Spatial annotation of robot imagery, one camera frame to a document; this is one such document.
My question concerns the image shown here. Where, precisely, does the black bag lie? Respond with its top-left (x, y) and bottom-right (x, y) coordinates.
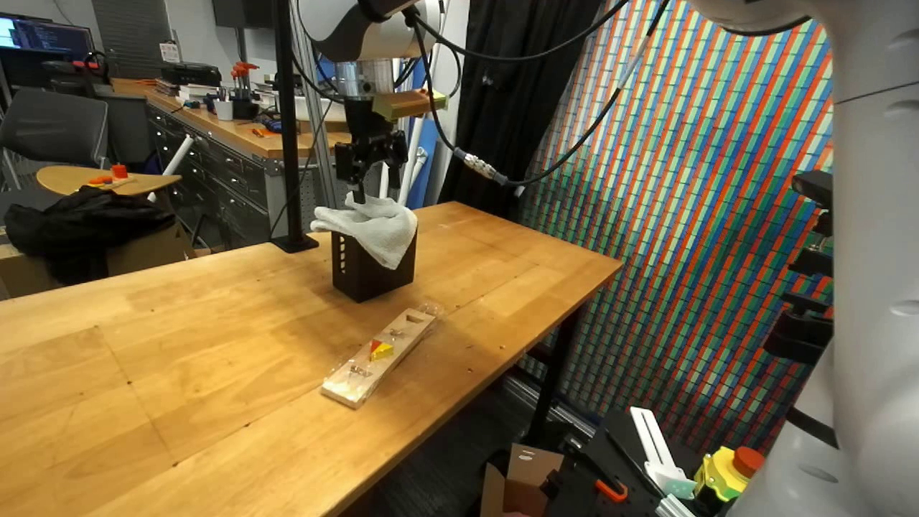
top-left (4, 184), bottom-right (181, 287)

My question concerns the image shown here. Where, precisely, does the wooden puzzle board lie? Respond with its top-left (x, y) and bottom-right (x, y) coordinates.
top-left (319, 304), bottom-right (441, 412)

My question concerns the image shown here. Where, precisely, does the black flat device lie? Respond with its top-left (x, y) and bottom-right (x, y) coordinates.
top-left (156, 60), bottom-right (224, 90)

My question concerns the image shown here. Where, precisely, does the black camera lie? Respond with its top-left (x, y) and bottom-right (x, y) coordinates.
top-left (791, 169), bottom-right (840, 211)

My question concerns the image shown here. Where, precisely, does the wooden workbench with drawers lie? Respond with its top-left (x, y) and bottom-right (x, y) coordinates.
top-left (110, 78), bottom-right (386, 247)

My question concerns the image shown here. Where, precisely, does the yellow red emergency stop button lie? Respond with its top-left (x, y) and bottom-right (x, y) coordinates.
top-left (692, 444), bottom-right (771, 506)

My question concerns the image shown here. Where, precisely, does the black cable with silver connector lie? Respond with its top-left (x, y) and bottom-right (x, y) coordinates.
top-left (406, 0), bottom-right (670, 195)

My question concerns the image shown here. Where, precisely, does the blue panel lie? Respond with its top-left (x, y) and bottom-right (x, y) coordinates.
top-left (406, 56), bottom-right (446, 213)

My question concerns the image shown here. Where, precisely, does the small orange object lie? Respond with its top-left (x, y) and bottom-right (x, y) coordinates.
top-left (89, 164), bottom-right (132, 190)

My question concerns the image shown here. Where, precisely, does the white pole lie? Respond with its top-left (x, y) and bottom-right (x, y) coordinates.
top-left (376, 56), bottom-right (406, 207)

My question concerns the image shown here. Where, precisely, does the white terry cloth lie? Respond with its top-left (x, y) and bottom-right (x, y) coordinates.
top-left (310, 195), bottom-right (423, 274)

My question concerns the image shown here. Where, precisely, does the computer monitor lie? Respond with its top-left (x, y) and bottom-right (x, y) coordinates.
top-left (0, 11), bottom-right (97, 60)

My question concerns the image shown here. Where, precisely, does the red tool on stand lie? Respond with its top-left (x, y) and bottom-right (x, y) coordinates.
top-left (227, 60), bottom-right (261, 125)

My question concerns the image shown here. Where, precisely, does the black table leg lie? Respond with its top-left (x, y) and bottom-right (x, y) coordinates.
top-left (525, 304), bottom-right (587, 454)

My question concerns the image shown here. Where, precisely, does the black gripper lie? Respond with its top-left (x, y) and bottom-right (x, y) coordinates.
top-left (334, 96), bottom-right (410, 207)

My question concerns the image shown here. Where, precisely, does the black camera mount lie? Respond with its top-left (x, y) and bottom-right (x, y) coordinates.
top-left (765, 211), bottom-right (840, 368)

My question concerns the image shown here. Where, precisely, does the round wooden side table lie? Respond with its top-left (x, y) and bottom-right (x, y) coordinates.
top-left (34, 164), bottom-right (185, 202)

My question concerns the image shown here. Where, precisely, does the thin black cable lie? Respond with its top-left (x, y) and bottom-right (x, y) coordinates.
top-left (410, 0), bottom-right (636, 69)

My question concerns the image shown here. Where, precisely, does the small cardboard box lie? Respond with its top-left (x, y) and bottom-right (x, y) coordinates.
top-left (478, 441), bottom-right (568, 517)

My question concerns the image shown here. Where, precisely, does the white metal bracket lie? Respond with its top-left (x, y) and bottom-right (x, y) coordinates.
top-left (627, 405), bottom-right (699, 517)

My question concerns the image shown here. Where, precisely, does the black upright pole stand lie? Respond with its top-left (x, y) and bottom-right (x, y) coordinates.
top-left (270, 0), bottom-right (321, 256)

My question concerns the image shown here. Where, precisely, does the tan wrist camera box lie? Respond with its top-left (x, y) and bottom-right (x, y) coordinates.
top-left (372, 86), bottom-right (449, 125)

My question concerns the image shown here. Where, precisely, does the orange handled clamp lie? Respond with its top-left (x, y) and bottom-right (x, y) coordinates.
top-left (563, 434), bottom-right (632, 510)

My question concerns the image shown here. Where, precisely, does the black perforated box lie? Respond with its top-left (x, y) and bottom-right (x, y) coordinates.
top-left (331, 224), bottom-right (419, 304)

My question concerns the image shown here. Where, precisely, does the black curtain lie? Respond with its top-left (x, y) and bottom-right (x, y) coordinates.
top-left (449, 0), bottom-right (606, 224)

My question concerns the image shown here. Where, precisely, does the grey office chair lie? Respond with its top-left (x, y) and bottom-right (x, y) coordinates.
top-left (0, 86), bottom-right (113, 195)

